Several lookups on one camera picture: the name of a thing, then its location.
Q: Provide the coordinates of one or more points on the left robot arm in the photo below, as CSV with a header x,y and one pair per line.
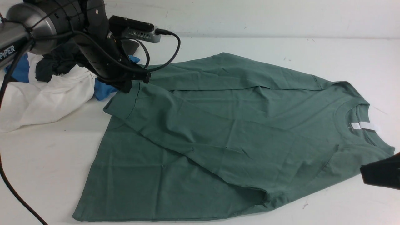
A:
x,y
40,26

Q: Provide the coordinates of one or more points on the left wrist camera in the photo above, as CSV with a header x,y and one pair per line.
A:
x,y
129,28

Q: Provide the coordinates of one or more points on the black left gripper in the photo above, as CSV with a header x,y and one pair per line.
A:
x,y
112,66

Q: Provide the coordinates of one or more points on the green long-sleeve top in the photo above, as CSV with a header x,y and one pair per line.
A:
x,y
225,136

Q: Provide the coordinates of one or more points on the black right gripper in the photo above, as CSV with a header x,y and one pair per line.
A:
x,y
384,173

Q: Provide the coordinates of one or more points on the blue shirt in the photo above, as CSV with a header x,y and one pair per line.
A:
x,y
101,90

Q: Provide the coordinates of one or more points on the dark grey shirt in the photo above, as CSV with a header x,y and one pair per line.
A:
x,y
65,57

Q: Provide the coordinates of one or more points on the white shirt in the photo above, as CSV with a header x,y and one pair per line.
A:
x,y
44,102

